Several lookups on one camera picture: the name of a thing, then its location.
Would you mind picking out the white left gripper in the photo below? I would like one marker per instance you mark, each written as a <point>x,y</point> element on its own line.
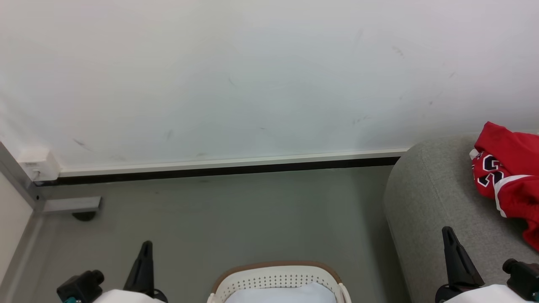
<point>126,296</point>

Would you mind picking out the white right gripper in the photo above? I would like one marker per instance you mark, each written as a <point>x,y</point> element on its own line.
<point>484,295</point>

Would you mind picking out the red white sports jersey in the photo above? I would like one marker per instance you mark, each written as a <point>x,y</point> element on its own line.
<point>513,168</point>

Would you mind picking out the grey fabric sofa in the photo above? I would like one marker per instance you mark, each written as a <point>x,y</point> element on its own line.
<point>433,202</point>

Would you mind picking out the light blue cloth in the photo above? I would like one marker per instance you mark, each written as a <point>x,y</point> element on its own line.
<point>282,294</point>

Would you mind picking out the black left wrist connector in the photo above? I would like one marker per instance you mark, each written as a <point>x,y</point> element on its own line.
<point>80,286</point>

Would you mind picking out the black wrist connector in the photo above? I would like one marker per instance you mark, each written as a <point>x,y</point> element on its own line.
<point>80,286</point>
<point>524,277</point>

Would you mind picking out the black right wrist connector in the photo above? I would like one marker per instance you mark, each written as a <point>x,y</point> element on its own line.
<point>524,277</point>

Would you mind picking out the black round levelling foot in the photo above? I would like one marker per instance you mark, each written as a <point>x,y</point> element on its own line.
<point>84,216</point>

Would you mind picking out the white laundry basket brown rim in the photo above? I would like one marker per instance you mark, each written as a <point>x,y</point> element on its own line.
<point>273,273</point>

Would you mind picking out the white black baseboard strip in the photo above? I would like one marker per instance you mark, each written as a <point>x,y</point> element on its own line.
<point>231,165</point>

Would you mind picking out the cream partition panel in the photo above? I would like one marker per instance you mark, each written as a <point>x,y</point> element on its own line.
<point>12,219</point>

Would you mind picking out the grey metal foot bracket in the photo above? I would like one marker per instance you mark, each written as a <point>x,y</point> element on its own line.
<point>71,204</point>

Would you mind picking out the white wall junction box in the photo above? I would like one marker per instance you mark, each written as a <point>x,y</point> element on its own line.
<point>38,164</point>

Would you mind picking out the grey metal frame foot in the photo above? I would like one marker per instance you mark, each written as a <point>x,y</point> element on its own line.
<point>17,176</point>

